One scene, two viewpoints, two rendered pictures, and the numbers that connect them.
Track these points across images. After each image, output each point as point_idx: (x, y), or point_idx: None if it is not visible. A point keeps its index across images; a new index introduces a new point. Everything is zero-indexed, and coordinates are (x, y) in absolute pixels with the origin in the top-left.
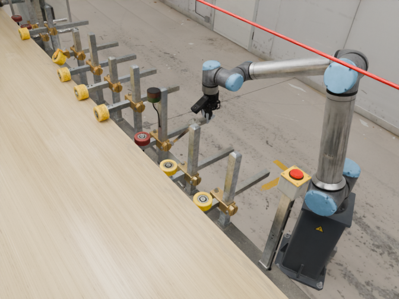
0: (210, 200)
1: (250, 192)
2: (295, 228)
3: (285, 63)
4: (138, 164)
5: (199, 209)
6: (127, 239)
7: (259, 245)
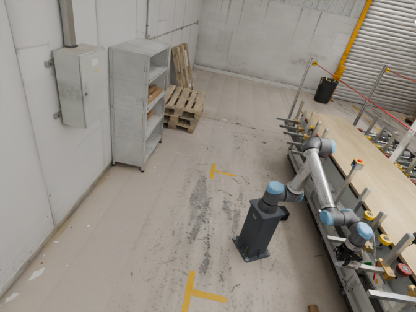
0: (366, 211)
1: (238, 305)
2: (273, 231)
3: (325, 178)
4: (406, 251)
5: (372, 212)
6: (409, 222)
7: (265, 270)
